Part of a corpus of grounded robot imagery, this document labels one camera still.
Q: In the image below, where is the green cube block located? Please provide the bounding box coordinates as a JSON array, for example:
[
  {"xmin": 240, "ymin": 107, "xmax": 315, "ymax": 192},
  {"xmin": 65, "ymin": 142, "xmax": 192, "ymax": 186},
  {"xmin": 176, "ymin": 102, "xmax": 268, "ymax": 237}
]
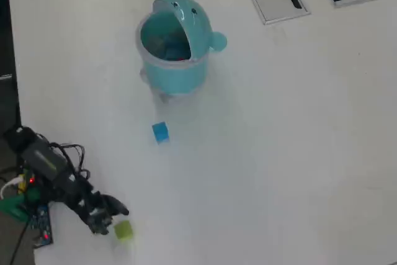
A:
[{"xmin": 114, "ymin": 220, "xmax": 135, "ymax": 243}]

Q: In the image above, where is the thick black camera cable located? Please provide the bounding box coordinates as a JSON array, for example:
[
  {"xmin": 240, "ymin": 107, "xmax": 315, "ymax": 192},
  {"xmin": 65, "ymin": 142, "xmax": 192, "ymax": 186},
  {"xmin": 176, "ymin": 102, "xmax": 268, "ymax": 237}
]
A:
[{"xmin": 46, "ymin": 142, "xmax": 91, "ymax": 182}]

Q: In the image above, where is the blue cube block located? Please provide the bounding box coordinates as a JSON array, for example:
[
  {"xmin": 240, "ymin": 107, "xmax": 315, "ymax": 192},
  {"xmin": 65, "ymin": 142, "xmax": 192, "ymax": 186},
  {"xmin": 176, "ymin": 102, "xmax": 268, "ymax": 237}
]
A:
[{"xmin": 151, "ymin": 121, "xmax": 170, "ymax": 144}]

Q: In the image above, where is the grey-green box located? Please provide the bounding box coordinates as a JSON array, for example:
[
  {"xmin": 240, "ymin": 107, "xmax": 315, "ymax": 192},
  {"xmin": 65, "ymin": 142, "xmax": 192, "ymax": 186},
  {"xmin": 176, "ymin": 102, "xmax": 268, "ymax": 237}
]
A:
[{"xmin": 145, "ymin": 35, "xmax": 166, "ymax": 55}]

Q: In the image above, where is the teal whale-shaped bin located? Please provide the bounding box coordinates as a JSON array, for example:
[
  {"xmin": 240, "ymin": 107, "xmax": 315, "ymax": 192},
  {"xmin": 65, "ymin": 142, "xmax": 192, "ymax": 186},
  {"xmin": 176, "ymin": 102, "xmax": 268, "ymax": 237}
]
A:
[{"xmin": 135, "ymin": 0, "xmax": 228, "ymax": 102}]

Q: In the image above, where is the black power cable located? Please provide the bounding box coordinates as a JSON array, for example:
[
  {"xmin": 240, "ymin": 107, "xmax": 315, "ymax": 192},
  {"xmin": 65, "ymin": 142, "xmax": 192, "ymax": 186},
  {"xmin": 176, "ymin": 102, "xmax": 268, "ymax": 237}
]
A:
[{"xmin": 11, "ymin": 221, "xmax": 32, "ymax": 265}]

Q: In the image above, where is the blue circuit board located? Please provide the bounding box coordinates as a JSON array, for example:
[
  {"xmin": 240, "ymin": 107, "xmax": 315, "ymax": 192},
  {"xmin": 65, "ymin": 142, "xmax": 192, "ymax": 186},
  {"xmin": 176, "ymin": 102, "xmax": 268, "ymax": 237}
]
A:
[{"xmin": 29, "ymin": 204, "xmax": 53, "ymax": 249}]

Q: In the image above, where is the white cable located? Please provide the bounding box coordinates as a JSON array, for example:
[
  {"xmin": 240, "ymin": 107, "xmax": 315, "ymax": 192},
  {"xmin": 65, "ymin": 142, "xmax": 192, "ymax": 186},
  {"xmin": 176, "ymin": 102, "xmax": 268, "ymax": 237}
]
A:
[{"xmin": 0, "ymin": 176, "xmax": 25, "ymax": 199}]

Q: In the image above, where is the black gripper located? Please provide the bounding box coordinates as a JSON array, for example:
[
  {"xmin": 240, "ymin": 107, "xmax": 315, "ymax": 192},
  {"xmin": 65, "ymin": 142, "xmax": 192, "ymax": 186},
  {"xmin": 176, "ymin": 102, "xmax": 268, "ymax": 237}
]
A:
[{"xmin": 76, "ymin": 190, "xmax": 130, "ymax": 236}]

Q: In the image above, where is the dark grey cabinet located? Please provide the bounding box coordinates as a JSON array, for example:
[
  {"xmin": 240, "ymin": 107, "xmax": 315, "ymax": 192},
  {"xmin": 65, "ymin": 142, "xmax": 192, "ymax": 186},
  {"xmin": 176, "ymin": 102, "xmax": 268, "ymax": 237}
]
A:
[{"xmin": 0, "ymin": 74, "xmax": 21, "ymax": 141}]

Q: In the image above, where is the green table clamp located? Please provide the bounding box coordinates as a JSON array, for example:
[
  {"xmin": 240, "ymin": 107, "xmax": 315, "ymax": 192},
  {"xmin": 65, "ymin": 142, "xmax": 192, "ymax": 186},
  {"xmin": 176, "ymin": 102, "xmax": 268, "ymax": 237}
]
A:
[{"xmin": 0, "ymin": 190, "xmax": 41, "ymax": 222}]

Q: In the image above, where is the small wrist camera board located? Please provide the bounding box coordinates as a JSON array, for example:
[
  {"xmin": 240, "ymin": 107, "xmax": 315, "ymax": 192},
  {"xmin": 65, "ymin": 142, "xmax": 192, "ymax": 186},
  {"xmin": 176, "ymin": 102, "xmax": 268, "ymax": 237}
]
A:
[{"xmin": 88, "ymin": 207, "xmax": 111, "ymax": 226}]

